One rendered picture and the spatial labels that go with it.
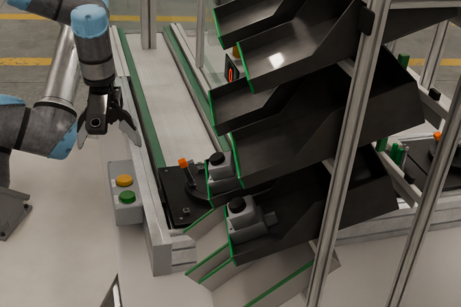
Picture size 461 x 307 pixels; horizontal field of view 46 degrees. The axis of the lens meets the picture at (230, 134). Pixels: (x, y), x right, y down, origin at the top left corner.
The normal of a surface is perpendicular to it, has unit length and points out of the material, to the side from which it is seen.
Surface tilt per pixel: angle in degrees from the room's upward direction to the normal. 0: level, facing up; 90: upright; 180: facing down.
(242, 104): 25
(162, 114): 0
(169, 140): 0
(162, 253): 90
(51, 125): 41
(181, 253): 90
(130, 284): 0
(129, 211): 90
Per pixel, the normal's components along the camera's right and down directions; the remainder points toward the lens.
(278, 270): -0.66, -0.60
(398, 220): 0.28, 0.52
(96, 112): 0.05, -0.37
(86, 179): 0.07, -0.84
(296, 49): -0.36, -0.77
